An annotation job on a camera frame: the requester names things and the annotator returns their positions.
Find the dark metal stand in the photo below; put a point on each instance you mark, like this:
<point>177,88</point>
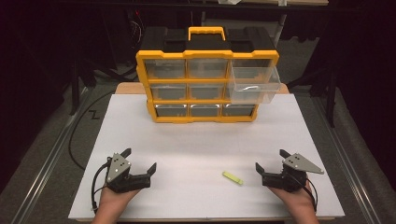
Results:
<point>74,87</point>
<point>332,99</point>

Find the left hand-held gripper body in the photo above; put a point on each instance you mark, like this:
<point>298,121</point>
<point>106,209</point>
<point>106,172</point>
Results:
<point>118,174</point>

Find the small yellow-green bar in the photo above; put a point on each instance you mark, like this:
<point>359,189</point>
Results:
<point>233,178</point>

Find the pulled-out clear plastic drawer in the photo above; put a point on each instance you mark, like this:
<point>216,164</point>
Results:
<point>255,84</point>

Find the set of closed clear drawers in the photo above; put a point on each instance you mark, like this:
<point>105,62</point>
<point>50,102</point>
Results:
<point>205,91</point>

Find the yellow and black organizer cabinet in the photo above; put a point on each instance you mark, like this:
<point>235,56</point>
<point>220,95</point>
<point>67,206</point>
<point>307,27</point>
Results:
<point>205,40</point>

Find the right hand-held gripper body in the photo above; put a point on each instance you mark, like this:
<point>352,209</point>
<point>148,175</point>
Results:
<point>289,177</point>

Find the person's left hand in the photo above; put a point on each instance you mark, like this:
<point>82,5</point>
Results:
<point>113,200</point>

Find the metal floor rail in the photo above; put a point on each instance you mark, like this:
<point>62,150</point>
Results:
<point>348,161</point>
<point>49,155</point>

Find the person's right hand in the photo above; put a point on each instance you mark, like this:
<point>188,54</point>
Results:
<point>292,199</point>

